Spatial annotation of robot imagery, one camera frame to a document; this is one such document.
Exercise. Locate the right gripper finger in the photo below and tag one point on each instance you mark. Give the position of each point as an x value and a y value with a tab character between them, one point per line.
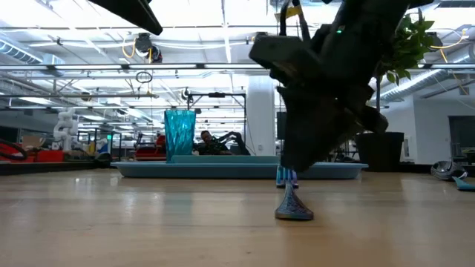
335	118
300	130

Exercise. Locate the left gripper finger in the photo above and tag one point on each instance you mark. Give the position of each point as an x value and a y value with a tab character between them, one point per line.
130	11

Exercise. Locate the teal translucent ribbed cup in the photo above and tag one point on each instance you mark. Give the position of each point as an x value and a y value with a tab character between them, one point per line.
180	133

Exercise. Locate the black background robot arm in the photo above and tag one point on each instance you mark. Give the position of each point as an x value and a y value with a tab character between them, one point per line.
237	141

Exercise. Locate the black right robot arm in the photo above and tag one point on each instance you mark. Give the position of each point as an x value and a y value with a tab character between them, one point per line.
371	15

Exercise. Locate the blue plastic tray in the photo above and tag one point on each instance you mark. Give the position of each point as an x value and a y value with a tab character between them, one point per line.
222	170

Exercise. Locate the white building column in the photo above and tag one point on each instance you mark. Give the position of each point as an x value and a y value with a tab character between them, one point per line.
261	115

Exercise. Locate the yellow tag on right gripper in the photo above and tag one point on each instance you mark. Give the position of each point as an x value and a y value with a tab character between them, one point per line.
293	11

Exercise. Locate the dark round plant pot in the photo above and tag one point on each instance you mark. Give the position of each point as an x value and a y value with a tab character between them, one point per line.
378	152

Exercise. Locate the person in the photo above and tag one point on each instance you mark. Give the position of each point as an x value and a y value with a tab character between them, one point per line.
208	146

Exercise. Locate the green leafy plant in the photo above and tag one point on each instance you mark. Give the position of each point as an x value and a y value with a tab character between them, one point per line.
408	44

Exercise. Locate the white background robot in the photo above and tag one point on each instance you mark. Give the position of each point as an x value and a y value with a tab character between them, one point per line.
66	128

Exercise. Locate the red storage bins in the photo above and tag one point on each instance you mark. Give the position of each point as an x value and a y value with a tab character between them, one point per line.
44	155

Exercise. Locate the black gantry frame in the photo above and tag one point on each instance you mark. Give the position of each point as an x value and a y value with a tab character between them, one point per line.
217	95

